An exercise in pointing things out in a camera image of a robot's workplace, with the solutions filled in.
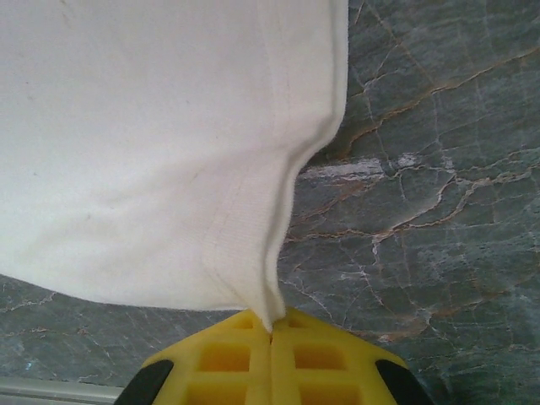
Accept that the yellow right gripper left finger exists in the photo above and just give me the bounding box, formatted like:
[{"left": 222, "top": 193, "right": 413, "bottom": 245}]
[{"left": 120, "top": 310, "right": 272, "bottom": 405}]

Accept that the white t-shirt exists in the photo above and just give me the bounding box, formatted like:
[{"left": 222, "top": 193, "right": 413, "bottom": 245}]
[{"left": 0, "top": 0, "right": 350, "bottom": 332}]

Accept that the aluminium mounting rail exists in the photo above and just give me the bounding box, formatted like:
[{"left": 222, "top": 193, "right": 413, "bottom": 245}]
[{"left": 0, "top": 376, "right": 130, "bottom": 405}]

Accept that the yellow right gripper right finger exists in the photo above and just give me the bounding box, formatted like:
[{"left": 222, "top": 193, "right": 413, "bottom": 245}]
[{"left": 271, "top": 306, "right": 432, "bottom": 405}]

